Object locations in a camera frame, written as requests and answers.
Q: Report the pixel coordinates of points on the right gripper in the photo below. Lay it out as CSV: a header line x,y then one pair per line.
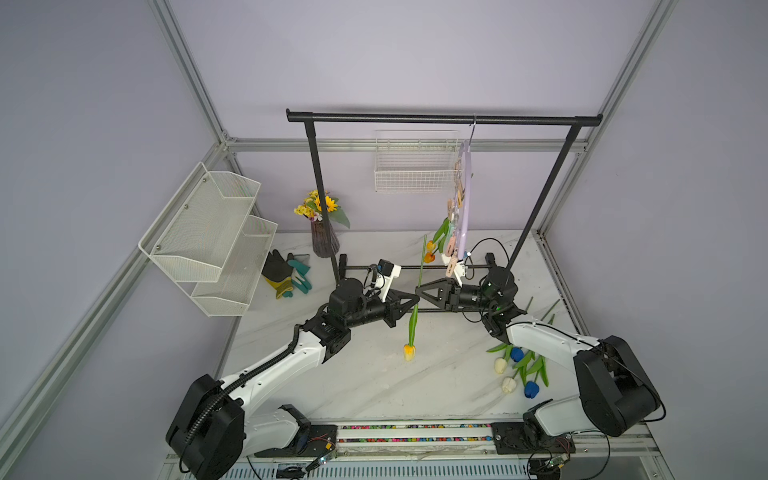
x,y
449,296

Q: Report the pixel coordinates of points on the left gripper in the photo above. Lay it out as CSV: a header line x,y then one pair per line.
x,y
392,308

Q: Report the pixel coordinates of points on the pale yellow tulip front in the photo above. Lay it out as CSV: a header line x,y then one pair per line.
x,y
409,348

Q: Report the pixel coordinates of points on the purple clip hanger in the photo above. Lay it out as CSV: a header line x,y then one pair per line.
x,y
456,247

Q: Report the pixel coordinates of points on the white tulip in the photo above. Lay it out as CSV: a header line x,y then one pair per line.
x,y
510,384
503,360

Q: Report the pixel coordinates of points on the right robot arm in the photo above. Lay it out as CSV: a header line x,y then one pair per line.
x,y
614,391

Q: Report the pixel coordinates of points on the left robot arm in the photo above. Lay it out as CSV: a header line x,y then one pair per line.
x,y
209,432

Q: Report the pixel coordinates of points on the purple ribbed vase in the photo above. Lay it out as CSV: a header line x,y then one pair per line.
x,y
325,243

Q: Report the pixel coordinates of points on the green gardening glove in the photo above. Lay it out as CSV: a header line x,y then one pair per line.
x,y
300,268

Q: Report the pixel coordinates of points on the blue tulip lower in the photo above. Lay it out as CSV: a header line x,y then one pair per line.
x,y
535,375

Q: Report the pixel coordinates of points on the white mesh two-tier shelf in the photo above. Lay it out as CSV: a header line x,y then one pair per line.
x,y
210,243

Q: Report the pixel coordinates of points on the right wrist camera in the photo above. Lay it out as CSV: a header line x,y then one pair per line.
x,y
456,270

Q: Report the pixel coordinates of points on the white wire wall basket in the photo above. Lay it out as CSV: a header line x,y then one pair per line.
x,y
416,161

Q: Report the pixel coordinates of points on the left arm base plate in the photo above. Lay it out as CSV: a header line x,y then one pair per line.
x,y
308,443

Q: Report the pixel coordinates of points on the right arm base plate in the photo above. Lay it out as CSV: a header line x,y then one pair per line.
x,y
522,438

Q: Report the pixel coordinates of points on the aluminium front rail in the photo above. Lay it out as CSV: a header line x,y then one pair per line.
x,y
454,449

